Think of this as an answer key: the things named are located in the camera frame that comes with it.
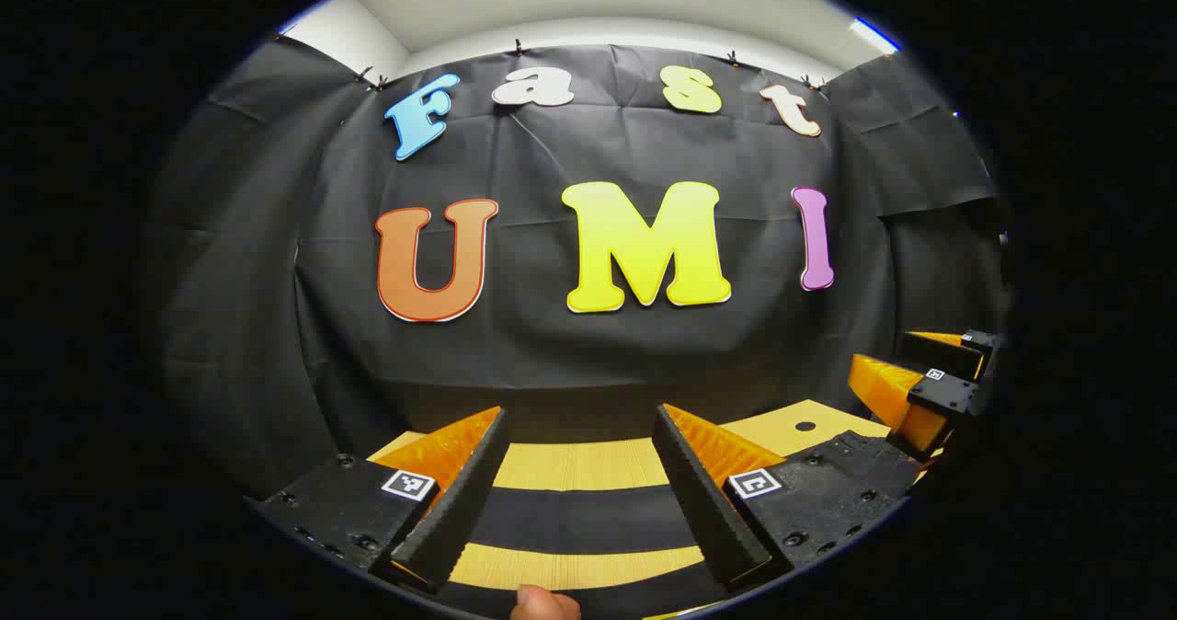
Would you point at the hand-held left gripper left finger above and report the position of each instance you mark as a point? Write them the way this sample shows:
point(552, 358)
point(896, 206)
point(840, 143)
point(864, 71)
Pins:
point(464, 500)

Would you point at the black backdrop cloth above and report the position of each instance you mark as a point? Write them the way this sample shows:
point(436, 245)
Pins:
point(552, 362)

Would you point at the ceiling light panel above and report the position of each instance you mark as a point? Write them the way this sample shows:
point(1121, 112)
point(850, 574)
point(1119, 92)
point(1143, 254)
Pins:
point(874, 36)

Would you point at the dark blue jeans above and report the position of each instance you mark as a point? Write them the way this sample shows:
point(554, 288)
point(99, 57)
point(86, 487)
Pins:
point(579, 516)

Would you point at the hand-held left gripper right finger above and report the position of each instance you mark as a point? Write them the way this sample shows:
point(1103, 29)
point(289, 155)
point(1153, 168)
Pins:
point(703, 505)

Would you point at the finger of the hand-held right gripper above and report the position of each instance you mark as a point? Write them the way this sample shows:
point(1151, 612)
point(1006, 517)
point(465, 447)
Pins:
point(942, 355)
point(942, 395)

